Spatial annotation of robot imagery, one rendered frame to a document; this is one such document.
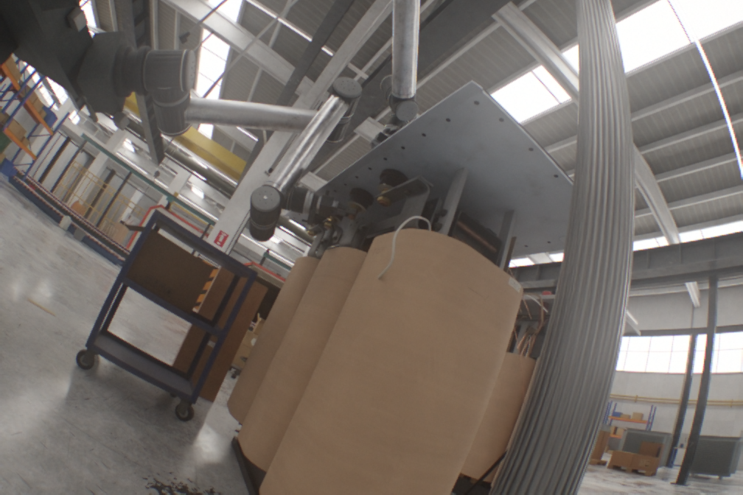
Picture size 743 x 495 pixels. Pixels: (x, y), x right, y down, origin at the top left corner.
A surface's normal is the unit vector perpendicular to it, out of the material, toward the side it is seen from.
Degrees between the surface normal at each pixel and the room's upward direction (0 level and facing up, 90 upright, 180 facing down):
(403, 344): 90
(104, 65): 90
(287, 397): 90
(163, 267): 90
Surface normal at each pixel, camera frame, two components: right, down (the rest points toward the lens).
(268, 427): -0.44, -0.54
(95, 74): 0.34, -0.26
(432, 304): 0.08, -0.39
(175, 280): 0.55, -0.13
